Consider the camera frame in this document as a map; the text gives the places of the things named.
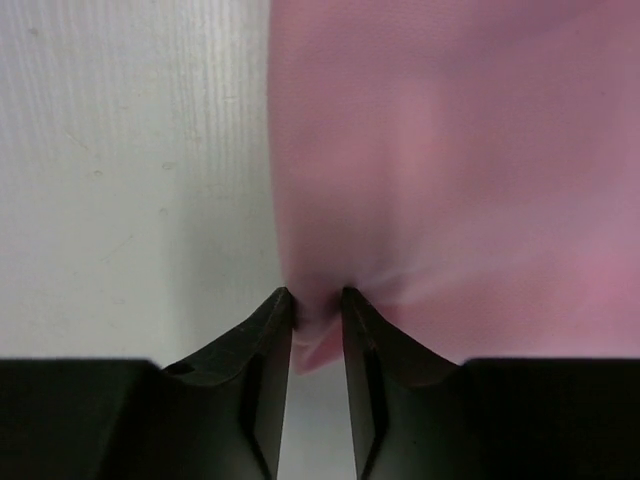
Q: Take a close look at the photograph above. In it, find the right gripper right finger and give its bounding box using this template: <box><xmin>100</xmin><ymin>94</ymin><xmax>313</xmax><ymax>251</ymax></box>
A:
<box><xmin>341</xmin><ymin>288</ymin><xmax>639</xmax><ymax>479</ymax></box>

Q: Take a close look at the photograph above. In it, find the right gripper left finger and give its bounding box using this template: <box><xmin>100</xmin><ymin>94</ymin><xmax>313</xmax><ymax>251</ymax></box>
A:
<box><xmin>1</xmin><ymin>288</ymin><xmax>294</xmax><ymax>479</ymax></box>

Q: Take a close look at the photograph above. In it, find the pink t shirt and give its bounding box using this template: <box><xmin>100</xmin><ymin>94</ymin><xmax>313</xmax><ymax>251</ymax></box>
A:
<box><xmin>268</xmin><ymin>1</ymin><xmax>639</xmax><ymax>372</ymax></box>

